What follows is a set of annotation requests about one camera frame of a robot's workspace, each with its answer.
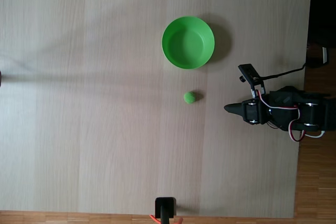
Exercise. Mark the black table clamp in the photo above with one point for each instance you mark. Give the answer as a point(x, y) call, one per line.
point(165, 207)

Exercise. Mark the green pompom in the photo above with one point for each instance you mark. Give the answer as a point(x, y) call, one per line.
point(189, 97)

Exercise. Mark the dark object at table edge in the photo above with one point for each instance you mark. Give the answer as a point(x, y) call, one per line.
point(0, 78)

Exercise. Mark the black camera on bracket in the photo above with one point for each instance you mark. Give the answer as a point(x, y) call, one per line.
point(249, 73)

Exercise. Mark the black and white device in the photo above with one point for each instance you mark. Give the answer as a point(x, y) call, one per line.
point(319, 57)

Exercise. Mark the green plastic bowl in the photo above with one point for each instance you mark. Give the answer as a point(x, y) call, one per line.
point(187, 43)

